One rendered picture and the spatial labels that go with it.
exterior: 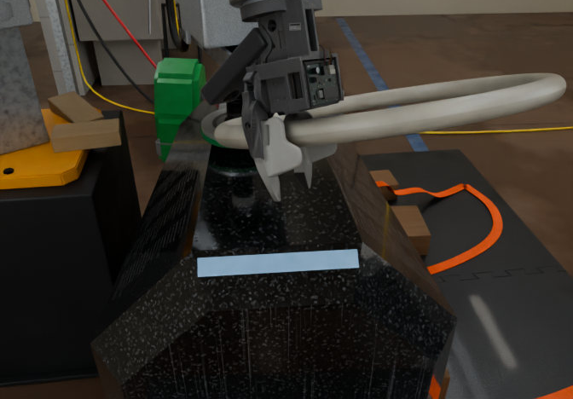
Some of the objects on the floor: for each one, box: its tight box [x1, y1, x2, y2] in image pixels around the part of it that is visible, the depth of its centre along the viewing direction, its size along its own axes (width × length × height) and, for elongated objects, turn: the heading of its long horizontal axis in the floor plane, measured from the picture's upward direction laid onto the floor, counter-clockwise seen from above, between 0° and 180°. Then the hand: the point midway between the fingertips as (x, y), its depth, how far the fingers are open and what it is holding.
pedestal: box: [0, 110, 142, 387], centre depth 187 cm, size 66×66×74 cm
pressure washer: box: [153, 3, 206, 162], centre depth 298 cm, size 35×35×87 cm
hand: (286, 184), depth 60 cm, fingers closed on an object, 5 cm apart
